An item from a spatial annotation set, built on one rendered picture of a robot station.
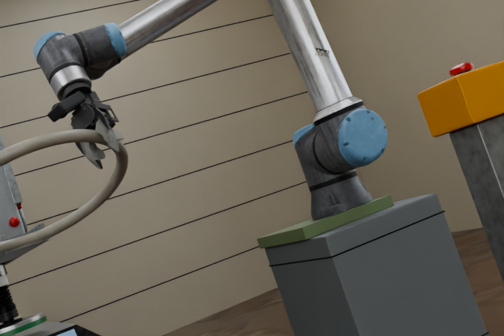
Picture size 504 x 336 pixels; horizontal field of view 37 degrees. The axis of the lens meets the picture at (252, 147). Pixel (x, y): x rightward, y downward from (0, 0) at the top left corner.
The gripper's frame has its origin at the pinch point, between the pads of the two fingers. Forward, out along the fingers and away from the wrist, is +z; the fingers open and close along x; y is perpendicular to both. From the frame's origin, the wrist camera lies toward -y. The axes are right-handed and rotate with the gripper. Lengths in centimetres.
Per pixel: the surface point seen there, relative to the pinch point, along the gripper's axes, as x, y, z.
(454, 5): -50, 547, -192
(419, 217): -31, 78, 39
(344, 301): -6, 57, 49
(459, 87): -73, -16, 46
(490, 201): -64, -8, 62
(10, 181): 57, 33, -39
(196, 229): 297, 536, -191
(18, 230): 64, 35, -25
